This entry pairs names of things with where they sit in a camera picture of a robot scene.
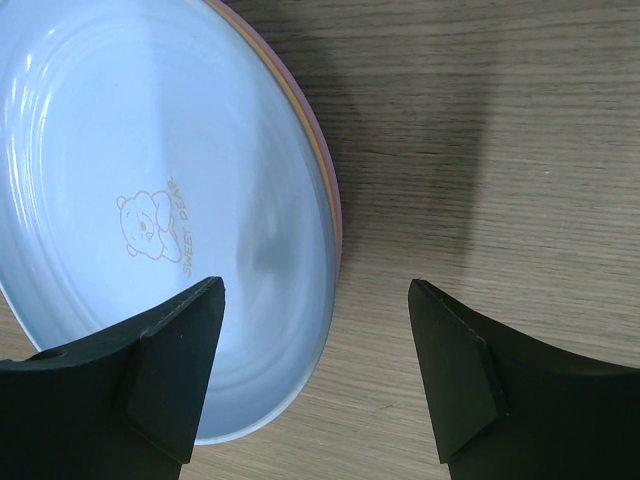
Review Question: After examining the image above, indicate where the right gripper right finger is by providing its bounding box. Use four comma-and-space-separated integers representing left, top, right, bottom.
408, 279, 639, 480

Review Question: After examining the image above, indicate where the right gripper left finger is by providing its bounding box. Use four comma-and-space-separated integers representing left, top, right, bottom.
1, 277, 225, 479

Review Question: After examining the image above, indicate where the blue plate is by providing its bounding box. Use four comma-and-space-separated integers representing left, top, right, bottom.
1, 1, 342, 445

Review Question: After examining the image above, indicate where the pink plate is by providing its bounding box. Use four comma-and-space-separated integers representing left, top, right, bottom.
217, 0, 344, 281

